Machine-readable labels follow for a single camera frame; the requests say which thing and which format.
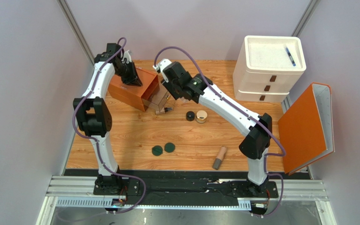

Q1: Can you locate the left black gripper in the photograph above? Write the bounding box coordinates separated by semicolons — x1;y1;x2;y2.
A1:
115;61;143;87

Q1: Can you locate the orange drawer box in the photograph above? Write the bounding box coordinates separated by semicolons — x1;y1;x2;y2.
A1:
108;67;159;112

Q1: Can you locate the clear top drawer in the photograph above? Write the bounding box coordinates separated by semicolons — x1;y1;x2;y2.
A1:
142;82;171;111

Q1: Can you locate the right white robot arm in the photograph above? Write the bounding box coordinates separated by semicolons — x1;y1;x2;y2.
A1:
154;59;272;192

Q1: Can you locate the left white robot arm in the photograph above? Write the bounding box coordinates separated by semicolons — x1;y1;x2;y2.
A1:
72;43;143;194

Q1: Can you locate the black round jar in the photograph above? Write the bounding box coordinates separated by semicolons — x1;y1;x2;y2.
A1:
186;111;195;121

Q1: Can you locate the gold lid cream jar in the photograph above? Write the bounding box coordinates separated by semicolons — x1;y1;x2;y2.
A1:
195;110;208;124

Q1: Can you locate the green round compact right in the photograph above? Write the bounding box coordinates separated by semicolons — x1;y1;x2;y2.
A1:
164;142;176;153

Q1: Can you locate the green round compact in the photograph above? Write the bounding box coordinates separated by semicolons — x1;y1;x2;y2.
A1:
151;145;164;156
164;142;176;153

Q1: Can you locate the green round compact left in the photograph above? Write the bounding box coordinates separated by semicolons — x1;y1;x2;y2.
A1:
151;145;164;156

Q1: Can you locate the beige bottle grey cap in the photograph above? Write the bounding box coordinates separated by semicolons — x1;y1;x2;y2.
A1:
212;146;228;170

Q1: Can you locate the white three-drawer cabinet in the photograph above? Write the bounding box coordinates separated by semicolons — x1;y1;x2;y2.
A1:
232;35;306;103

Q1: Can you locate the blue pen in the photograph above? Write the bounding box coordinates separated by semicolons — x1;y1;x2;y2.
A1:
285;46;296;67

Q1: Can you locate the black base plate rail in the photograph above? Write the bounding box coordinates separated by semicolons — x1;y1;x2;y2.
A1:
93;177;279;198

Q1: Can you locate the orange ring binder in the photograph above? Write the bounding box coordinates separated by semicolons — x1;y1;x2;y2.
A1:
278;82;335;174

